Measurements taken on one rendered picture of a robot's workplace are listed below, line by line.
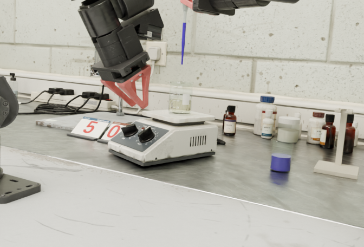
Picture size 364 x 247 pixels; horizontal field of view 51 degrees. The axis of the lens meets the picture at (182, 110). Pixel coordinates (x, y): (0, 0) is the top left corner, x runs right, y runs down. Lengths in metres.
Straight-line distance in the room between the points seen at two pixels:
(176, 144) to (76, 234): 0.35
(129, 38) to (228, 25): 0.68
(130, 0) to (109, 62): 0.11
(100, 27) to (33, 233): 0.34
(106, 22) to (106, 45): 0.04
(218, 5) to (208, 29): 0.61
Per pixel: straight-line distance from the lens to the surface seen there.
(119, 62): 0.67
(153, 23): 0.72
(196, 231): 0.48
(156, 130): 0.77
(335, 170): 0.82
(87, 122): 1.01
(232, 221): 0.52
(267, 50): 1.26
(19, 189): 0.59
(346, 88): 1.22
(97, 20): 0.65
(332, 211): 0.61
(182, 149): 0.77
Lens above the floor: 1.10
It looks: 7 degrees down
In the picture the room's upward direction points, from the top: 4 degrees clockwise
